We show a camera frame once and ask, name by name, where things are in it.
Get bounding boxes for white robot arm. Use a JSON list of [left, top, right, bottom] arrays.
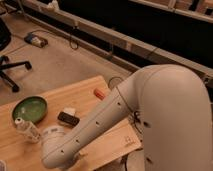
[[42, 64, 213, 171]]

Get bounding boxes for green ceramic bowl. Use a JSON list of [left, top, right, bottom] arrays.
[[12, 96, 48, 124]]

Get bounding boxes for orange cylindrical object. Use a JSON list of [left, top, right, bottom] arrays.
[[94, 89, 105, 100]]

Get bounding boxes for black rectangular device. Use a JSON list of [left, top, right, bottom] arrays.
[[58, 112, 80, 127]]

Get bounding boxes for black office chair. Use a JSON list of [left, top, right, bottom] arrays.
[[0, 18, 32, 92]]

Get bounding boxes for black cable on floor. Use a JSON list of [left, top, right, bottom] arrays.
[[33, 26, 80, 51]]

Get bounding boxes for long metal frame rail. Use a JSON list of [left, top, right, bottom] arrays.
[[22, 0, 213, 79]]

